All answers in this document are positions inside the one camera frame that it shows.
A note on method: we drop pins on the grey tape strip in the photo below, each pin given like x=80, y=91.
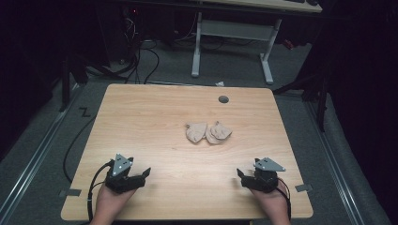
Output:
x=72, y=192
x=303, y=187

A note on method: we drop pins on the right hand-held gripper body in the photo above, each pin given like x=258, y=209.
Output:
x=265, y=175

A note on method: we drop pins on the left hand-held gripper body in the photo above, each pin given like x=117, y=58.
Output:
x=120, y=170

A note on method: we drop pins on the metal floor rail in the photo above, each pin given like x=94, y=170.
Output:
x=34, y=157
x=334, y=165

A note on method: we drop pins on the white paper scrap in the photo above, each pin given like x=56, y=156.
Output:
x=220, y=83

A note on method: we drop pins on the black metal stand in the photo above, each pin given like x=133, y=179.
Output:
x=67, y=81
x=316, y=90

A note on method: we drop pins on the white-framed desk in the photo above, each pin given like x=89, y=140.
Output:
x=233, y=29

